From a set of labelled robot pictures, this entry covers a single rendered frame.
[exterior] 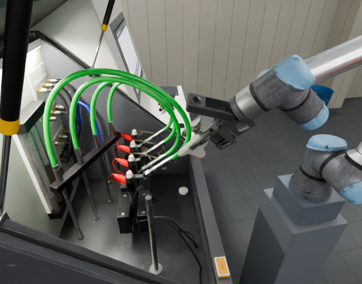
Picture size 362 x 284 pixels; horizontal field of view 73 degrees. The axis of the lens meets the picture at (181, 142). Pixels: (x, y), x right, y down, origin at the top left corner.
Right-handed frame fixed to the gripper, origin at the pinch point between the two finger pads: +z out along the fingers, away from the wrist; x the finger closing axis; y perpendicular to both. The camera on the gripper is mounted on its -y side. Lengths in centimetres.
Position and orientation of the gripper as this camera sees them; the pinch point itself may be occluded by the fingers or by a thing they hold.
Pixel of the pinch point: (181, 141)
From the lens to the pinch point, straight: 69.1
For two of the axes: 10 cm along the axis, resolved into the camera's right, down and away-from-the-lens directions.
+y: 7.4, 5.2, 4.3
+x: 1.1, -7.2, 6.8
